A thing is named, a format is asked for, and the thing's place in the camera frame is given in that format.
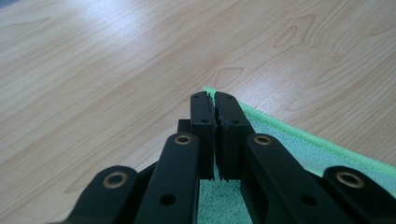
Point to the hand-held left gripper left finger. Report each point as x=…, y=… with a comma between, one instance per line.
x=202, y=124

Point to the green cloth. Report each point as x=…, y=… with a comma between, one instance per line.
x=311, y=149

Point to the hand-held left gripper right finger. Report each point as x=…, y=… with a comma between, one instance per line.
x=232, y=124

